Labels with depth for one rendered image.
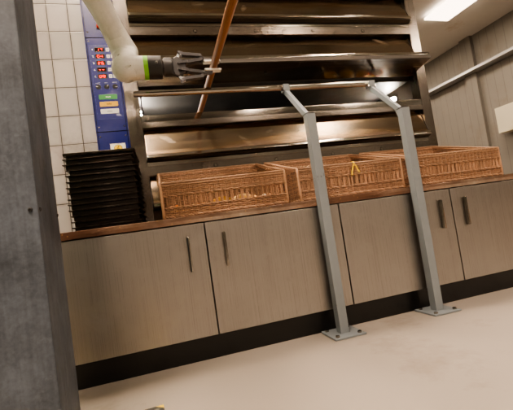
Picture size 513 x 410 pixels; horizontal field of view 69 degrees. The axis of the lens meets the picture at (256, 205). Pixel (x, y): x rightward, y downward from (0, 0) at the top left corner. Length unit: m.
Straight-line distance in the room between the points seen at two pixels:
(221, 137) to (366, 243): 0.99
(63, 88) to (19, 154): 1.38
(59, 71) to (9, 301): 1.59
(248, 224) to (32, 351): 0.94
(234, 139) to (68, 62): 0.94
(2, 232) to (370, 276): 1.40
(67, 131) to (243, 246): 1.13
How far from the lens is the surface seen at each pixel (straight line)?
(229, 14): 1.34
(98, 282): 1.53
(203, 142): 2.14
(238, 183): 1.62
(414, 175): 1.87
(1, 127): 0.92
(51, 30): 2.39
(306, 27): 2.59
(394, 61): 2.63
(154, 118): 2.16
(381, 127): 2.58
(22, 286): 0.88
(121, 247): 1.52
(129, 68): 1.62
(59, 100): 2.23
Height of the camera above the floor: 0.50
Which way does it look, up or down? 3 degrees up
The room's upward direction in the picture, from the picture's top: 8 degrees counter-clockwise
